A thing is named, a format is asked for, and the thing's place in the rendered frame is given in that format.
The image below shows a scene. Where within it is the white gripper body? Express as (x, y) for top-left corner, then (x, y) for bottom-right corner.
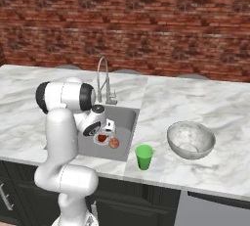
(93, 128), (115, 147)

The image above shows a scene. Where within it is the orange peach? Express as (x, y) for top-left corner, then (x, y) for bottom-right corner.
(108, 137), (120, 150)

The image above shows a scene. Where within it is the red bell pepper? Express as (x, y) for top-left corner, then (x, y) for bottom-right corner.
(97, 134), (109, 144)

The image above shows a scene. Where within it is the grey steel sink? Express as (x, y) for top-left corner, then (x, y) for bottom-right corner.
(43, 104), (142, 163)

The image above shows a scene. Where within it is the green plastic cup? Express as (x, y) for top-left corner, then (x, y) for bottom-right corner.
(134, 143), (155, 171)

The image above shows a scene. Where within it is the grey marbled bowl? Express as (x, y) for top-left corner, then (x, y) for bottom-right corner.
(166, 120), (217, 161)

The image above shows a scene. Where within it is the silver tap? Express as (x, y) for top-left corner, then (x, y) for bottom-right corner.
(96, 56), (118, 106)

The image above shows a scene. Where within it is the grey stool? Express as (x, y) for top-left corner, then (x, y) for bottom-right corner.
(54, 65), (83, 71)
(177, 73), (210, 80)
(111, 68), (144, 75)

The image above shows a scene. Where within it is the dark cupboard door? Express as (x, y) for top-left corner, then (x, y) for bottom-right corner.
(0, 160), (63, 226)
(87, 176), (182, 226)

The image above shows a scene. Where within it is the grey dishwasher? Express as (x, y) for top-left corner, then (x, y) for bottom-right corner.
(173, 190), (250, 226)

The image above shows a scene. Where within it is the silver cupboard handle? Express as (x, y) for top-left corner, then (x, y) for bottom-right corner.
(0, 183), (15, 212)

